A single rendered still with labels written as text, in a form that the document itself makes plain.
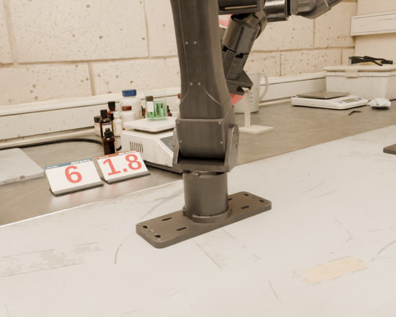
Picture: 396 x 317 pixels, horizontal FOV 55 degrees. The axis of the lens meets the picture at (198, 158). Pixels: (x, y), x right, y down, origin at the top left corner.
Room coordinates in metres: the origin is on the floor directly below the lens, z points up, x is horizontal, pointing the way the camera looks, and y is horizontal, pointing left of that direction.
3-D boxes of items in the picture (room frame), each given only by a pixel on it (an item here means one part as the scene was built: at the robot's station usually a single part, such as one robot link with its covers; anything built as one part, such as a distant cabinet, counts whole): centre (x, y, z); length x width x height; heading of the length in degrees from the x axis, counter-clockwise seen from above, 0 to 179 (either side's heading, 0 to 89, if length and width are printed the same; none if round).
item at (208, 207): (0.51, -0.01, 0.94); 0.20 x 0.07 x 0.08; 124
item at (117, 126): (1.16, 0.24, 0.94); 0.03 x 0.03 x 0.07
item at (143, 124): (0.87, 0.09, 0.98); 0.12 x 0.12 x 0.01; 45
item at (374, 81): (1.77, -0.82, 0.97); 0.37 x 0.31 x 0.14; 127
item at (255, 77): (1.53, -0.21, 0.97); 0.18 x 0.13 x 0.15; 112
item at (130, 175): (0.75, 0.15, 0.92); 0.09 x 0.06 x 0.04; 122
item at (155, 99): (0.88, 0.09, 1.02); 0.06 x 0.05 x 0.08; 0
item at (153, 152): (0.85, 0.07, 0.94); 0.22 x 0.13 x 0.08; 45
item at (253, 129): (1.13, -0.17, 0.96); 0.08 x 0.08 x 0.13; 41
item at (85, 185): (0.69, 0.24, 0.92); 0.09 x 0.06 x 0.04; 122
